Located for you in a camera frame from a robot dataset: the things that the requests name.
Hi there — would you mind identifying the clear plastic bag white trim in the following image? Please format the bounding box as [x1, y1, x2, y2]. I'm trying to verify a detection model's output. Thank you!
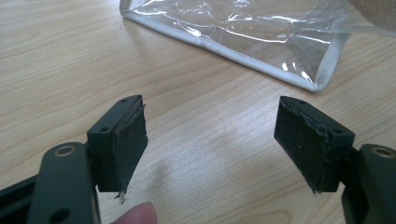
[119, 0, 396, 93]

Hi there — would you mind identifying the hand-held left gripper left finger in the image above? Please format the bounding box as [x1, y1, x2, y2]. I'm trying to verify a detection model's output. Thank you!
[86, 94, 149, 200]

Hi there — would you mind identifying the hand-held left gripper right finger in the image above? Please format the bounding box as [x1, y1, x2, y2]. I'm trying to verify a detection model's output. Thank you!
[273, 95, 356, 194]

